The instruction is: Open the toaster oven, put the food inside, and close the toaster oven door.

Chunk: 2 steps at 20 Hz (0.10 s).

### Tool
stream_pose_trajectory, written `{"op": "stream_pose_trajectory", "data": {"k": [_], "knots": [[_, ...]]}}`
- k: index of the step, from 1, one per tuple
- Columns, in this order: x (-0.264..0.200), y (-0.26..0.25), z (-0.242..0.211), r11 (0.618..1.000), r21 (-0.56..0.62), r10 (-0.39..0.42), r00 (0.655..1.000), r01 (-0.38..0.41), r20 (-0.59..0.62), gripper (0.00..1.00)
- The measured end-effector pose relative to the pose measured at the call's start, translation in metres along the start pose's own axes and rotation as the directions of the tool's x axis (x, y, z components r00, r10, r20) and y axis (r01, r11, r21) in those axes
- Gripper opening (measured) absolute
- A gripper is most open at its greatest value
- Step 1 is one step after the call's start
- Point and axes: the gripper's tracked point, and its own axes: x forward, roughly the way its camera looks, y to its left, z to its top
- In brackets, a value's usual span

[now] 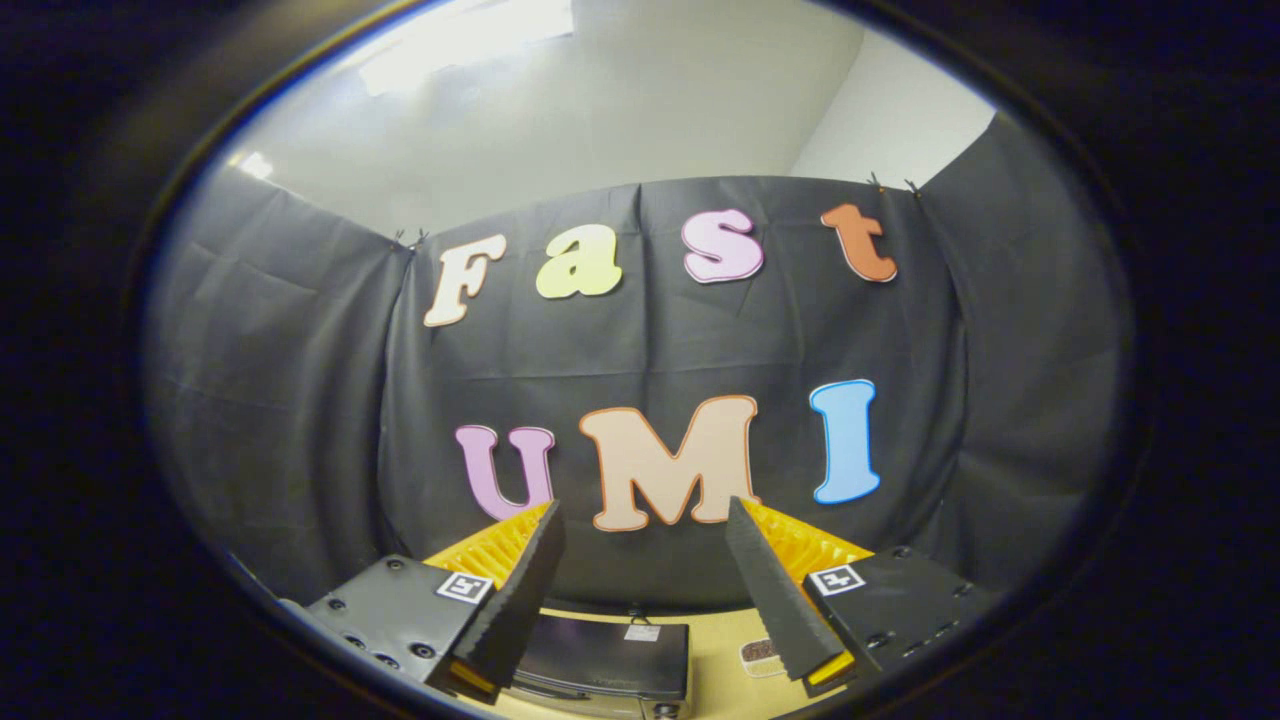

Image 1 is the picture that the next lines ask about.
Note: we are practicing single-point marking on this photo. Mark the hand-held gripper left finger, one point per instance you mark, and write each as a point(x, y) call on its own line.
point(520, 595)

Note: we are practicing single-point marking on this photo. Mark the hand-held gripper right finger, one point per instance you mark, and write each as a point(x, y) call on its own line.
point(775, 600)

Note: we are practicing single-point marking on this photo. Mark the black toaster oven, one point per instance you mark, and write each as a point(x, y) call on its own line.
point(610, 650)

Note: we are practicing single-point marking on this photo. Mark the white divided grain dish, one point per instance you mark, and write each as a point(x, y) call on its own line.
point(760, 655)

